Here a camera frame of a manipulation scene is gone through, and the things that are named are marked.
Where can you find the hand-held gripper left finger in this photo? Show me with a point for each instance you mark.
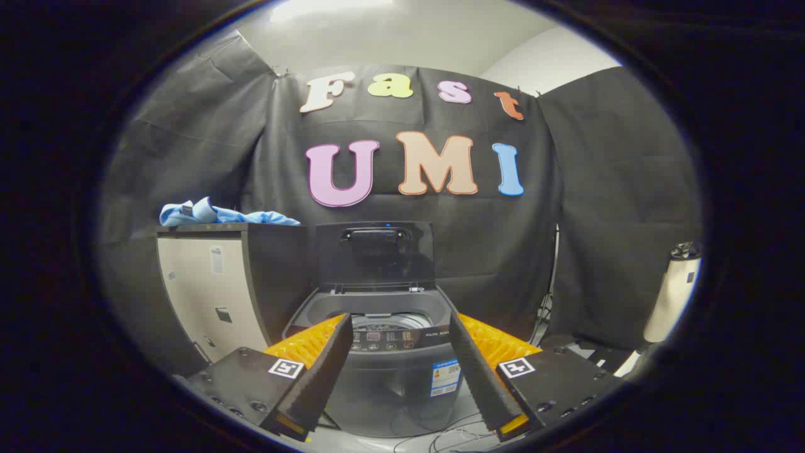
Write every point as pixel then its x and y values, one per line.
pixel 327 365

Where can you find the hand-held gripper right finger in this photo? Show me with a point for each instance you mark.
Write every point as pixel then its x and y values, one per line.
pixel 478 371

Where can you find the grey washing machine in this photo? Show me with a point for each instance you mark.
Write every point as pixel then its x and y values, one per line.
pixel 390 390

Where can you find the beige and dark cabinet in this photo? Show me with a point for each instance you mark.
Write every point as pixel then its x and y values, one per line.
pixel 201 296

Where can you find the white cylindrical container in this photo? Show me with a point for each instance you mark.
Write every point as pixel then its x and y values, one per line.
pixel 670 296

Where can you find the black backdrop cloth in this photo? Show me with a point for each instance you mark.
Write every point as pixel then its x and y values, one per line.
pixel 503 251

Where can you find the light blue garment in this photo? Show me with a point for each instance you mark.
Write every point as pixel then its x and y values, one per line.
pixel 201 214

